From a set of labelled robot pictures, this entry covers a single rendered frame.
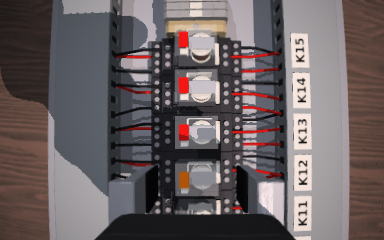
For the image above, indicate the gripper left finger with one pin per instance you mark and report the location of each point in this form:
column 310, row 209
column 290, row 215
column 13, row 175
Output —
column 136, row 194

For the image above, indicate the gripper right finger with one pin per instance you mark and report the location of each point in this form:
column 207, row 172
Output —
column 257, row 194

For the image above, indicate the grey mounting plate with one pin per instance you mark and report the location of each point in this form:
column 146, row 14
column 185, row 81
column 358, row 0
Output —
column 248, row 21

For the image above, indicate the black relay socket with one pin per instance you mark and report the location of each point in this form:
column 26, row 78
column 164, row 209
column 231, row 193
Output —
column 229, row 113

